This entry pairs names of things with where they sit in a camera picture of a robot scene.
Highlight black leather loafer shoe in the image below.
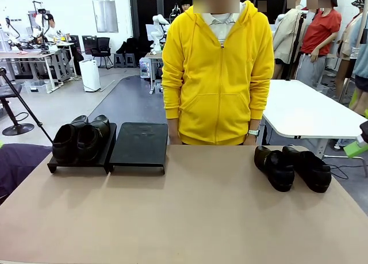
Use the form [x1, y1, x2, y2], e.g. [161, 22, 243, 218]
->
[254, 146, 296, 193]
[76, 114, 112, 163]
[52, 114, 89, 164]
[281, 146, 332, 194]

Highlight person's left forearm yellow sleeve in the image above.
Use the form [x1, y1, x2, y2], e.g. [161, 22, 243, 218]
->
[247, 82, 273, 136]

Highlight person's right forearm yellow sleeve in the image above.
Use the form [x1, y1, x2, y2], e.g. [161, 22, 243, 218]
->
[162, 82, 182, 124]

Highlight black metal shoe stand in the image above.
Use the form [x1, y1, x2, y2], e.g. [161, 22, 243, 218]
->
[47, 122, 118, 175]
[108, 121, 169, 175]

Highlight person's right hand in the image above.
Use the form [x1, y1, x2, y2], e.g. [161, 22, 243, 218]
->
[167, 122, 183, 146]

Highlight white folding table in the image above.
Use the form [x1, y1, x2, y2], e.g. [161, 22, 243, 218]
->
[263, 79, 368, 169]

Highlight mannequin in light blue top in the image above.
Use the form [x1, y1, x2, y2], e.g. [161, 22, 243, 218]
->
[349, 13, 368, 115]

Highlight mannequin in red shirt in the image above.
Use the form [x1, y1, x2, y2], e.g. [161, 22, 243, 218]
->
[296, 0, 343, 89]

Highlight mannequin in beige coat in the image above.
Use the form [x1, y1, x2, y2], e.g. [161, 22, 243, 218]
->
[272, 0, 306, 80]

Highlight person in yellow hoodie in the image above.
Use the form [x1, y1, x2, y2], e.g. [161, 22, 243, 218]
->
[160, 0, 275, 146]

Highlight small desk with white legs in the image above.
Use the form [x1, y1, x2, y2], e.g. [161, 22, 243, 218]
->
[144, 51, 164, 95]

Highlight computer case with lights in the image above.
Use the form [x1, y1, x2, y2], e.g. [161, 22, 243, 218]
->
[139, 59, 152, 79]

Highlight black backpack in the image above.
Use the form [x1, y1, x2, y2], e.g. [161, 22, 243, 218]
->
[116, 37, 139, 55]

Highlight black office chair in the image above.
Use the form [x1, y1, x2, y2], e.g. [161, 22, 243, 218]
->
[91, 37, 113, 69]

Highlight white air purifier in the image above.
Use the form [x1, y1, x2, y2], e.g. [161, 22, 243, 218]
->
[79, 59, 101, 93]

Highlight person in white shirt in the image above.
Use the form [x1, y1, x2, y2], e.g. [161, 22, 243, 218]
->
[43, 13, 71, 46]

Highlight clear plastic storage box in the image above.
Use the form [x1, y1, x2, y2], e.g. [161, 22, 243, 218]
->
[24, 79, 50, 94]

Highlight black round-base stool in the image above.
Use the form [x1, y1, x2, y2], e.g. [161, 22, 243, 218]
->
[0, 84, 35, 137]

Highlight purple cloth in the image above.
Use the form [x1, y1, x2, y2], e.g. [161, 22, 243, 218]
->
[0, 143, 55, 202]

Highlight white lab robot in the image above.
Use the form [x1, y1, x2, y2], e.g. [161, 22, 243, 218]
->
[0, 16, 22, 51]
[28, 1, 49, 51]

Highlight wooden workbench white legs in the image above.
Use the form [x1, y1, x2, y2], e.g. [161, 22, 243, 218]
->
[0, 49, 58, 94]

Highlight silver wall panel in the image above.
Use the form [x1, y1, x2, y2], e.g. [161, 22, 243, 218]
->
[92, 0, 119, 33]

